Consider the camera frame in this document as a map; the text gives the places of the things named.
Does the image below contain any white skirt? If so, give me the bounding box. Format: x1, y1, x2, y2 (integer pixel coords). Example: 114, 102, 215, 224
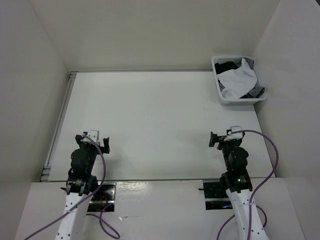
216, 57, 258, 100

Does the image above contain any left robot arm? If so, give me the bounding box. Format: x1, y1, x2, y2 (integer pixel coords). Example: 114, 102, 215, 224
55, 130, 110, 240

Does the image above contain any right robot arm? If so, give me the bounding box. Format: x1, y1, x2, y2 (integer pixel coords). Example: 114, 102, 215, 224
208, 132, 269, 240

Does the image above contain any grey skirt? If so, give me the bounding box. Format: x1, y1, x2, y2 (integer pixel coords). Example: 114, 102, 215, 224
241, 57, 265, 99

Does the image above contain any black skirt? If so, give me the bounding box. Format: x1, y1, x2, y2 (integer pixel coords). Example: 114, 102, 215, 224
214, 61, 239, 74

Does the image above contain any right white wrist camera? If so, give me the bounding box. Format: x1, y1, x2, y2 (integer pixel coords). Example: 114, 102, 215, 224
223, 126, 244, 142

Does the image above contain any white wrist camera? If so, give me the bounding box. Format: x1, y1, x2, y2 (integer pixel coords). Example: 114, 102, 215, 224
82, 130, 100, 145
223, 126, 244, 142

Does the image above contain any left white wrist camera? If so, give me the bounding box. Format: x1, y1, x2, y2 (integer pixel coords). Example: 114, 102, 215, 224
82, 130, 100, 145

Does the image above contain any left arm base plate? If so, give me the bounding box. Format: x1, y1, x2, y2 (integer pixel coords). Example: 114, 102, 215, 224
87, 181, 117, 213

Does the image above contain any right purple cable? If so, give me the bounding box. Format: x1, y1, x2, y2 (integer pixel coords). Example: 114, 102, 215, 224
216, 129, 280, 240

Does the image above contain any purple cable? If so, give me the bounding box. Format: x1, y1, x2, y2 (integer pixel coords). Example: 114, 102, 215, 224
22, 136, 121, 240
216, 129, 280, 240

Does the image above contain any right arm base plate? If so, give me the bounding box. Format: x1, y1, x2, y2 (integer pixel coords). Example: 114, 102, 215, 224
198, 179, 233, 211

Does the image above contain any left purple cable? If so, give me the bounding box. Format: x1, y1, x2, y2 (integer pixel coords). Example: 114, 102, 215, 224
22, 136, 121, 240

